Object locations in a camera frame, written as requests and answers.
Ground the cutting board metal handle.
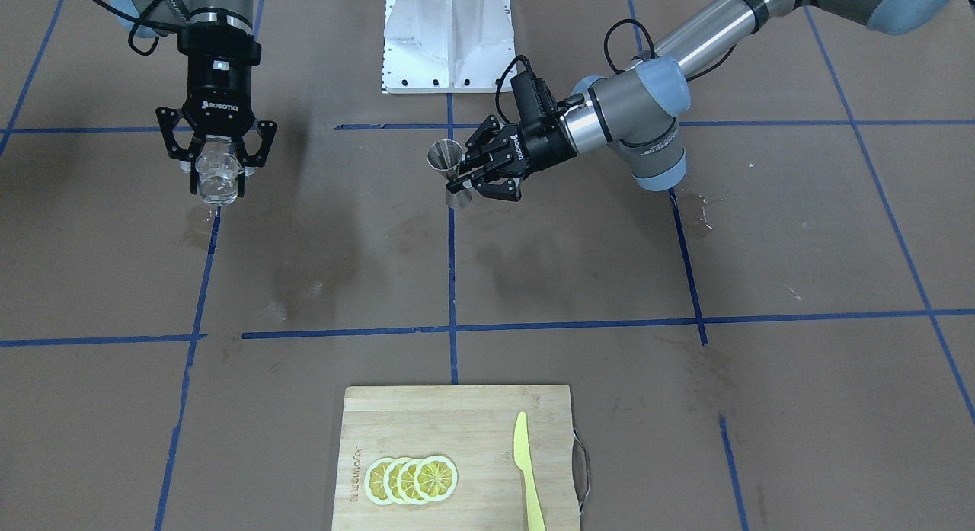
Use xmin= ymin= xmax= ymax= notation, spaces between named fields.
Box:
xmin=571 ymin=428 xmax=592 ymax=520

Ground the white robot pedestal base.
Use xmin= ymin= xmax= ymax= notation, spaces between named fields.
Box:
xmin=381 ymin=0 xmax=516 ymax=94

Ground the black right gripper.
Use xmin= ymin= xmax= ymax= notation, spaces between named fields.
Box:
xmin=155 ymin=29 xmax=278 ymax=199

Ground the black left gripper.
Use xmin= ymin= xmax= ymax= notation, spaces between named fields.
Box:
xmin=445 ymin=115 xmax=578 ymax=204

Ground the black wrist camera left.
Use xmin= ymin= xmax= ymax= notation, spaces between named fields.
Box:
xmin=510 ymin=55 xmax=558 ymax=125

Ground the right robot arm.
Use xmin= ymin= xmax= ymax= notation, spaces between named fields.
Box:
xmin=92 ymin=0 xmax=278 ymax=207

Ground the wooden cutting board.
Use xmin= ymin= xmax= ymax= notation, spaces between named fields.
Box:
xmin=331 ymin=385 xmax=581 ymax=530

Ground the steel double jigger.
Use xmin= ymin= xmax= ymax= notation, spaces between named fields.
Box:
xmin=427 ymin=139 xmax=473 ymax=210

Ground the yellow plastic knife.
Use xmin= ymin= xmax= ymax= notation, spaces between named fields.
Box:
xmin=513 ymin=411 xmax=546 ymax=530

